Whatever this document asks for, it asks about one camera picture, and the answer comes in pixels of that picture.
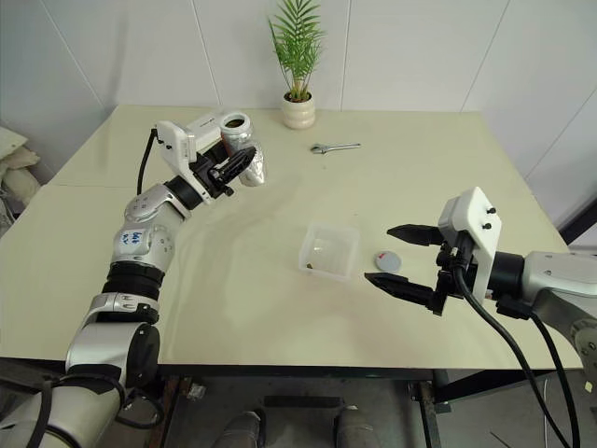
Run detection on dark rounded shape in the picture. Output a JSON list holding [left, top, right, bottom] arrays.
[[333, 406, 375, 448], [218, 409, 267, 448]]

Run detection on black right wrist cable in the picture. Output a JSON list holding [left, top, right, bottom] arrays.
[[451, 249, 568, 448]]

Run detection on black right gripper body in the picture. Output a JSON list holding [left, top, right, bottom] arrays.
[[435, 231, 480, 301]]

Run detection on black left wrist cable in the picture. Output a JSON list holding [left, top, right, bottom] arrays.
[[136, 126, 160, 196]]

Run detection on clear square plastic container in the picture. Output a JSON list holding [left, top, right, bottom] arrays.
[[298, 222, 360, 281]]

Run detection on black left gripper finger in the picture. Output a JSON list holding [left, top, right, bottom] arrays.
[[216, 146, 258, 186], [200, 142, 229, 164]]

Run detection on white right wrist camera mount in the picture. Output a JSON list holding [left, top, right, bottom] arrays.
[[437, 186, 504, 301]]

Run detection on cream ribbed plant pot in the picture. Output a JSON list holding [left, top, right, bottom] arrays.
[[281, 91, 317, 131]]

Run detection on black slanted metal bar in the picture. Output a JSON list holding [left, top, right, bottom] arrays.
[[559, 193, 597, 244]]

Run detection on green palm plant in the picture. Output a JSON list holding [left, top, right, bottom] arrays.
[[268, 0, 327, 102]]

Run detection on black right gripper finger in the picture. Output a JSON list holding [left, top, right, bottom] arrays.
[[364, 272, 449, 317], [386, 223, 442, 248]]

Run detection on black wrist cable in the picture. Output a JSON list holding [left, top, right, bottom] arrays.
[[136, 126, 160, 196], [451, 249, 568, 448]]

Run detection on silver adjustable wrench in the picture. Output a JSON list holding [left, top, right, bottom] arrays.
[[311, 142, 362, 157]]

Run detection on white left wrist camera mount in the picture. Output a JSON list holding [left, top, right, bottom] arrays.
[[155, 120, 212, 206]]

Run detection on grey round lid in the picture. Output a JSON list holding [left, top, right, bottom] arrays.
[[373, 250, 404, 274]]

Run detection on beige cloth sack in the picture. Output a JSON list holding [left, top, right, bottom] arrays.
[[0, 167, 42, 216], [0, 125, 42, 173]]

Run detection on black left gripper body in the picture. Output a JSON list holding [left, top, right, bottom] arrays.
[[188, 155, 234, 200]]

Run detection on clear plastic jar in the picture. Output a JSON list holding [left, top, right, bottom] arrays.
[[218, 110, 270, 188]]

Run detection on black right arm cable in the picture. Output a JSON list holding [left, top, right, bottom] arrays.
[[530, 313, 584, 448]]

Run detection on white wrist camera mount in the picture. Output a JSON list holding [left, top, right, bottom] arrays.
[[155, 120, 212, 206], [437, 186, 504, 301]]

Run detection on black metal table frame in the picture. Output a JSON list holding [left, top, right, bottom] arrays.
[[156, 366, 563, 448]]

